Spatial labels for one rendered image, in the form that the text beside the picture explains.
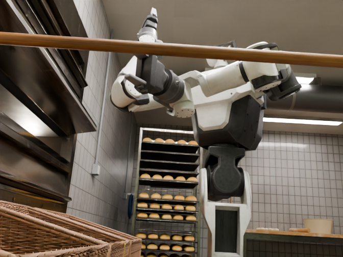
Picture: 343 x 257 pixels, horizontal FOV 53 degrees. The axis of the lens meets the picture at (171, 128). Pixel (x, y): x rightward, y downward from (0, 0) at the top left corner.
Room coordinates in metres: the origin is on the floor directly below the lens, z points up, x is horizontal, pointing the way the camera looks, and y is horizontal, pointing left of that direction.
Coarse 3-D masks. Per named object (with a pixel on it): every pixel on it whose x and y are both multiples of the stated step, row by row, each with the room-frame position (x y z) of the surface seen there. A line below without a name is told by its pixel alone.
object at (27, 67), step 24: (0, 0) 0.85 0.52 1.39; (0, 24) 0.96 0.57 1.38; (24, 24) 0.98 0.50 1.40; (0, 48) 1.09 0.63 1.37; (24, 48) 1.11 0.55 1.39; (24, 72) 1.29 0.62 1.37; (48, 72) 1.31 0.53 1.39; (48, 96) 1.54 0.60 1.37; (72, 96) 1.58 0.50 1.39; (72, 120) 1.91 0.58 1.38
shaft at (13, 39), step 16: (0, 32) 0.71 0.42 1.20; (64, 48) 0.73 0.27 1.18; (80, 48) 0.72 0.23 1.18; (96, 48) 0.72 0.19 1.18; (112, 48) 0.72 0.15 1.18; (128, 48) 0.71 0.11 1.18; (144, 48) 0.71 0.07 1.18; (160, 48) 0.71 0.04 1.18; (176, 48) 0.71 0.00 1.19; (192, 48) 0.71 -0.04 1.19; (208, 48) 0.71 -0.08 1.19; (224, 48) 0.71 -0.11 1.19; (240, 48) 0.72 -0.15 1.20; (304, 64) 0.73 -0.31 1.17; (320, 64) 0.72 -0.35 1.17; (336, 64) 0.72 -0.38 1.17
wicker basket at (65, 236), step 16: (0, 208) 0.96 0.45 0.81; (0, 224) 0.96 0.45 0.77; (16, 224) 0.97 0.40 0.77; (32, 224) 0.96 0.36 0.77; (48, 224) 0.96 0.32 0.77; (0, 240) 0.96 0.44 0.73; (16, 240) 0.96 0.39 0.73; (32, 240) 0.96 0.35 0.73; (48, 240) 0.96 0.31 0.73; (64, 240) 0.96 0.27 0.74; (80, 240) 0.96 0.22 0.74; (96, 240) 0.96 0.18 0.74; (0, 256) 0.42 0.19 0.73; (16, 256) 0.42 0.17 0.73; (32, 256) 0.46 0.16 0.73; (48, 256) 0.51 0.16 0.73; (64, 256) 0.59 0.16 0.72; (80, 256) 0.67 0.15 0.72; (96, 256) 0.84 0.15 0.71
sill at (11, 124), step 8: (0, 112) 1.22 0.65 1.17; (0, 120) 1.24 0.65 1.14; (8, 120) 1.30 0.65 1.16; (16, 128) 1.38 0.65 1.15; (24, 128) 1.45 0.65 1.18; (24, 136) 1.46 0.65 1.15; (32, 136) 1.54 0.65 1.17; (40, 144) 1.65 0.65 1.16; (48, 152) 1.78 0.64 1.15; (56, 152) 1.90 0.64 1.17; (64, 160) 2.06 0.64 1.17
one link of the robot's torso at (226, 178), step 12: (204, 156) 1.32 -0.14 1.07; (216, 156) 1.19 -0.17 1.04; (228, 156) 1.18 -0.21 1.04; (240, 156) 1.19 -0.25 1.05; (216, 168) 1.18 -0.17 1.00; (228, 168) 1.18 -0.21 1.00; (216, 180) 1.18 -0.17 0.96; (228, 180) 1.18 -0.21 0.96; (240, 180) 1.19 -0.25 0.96; (228, 192) 1.19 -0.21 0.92
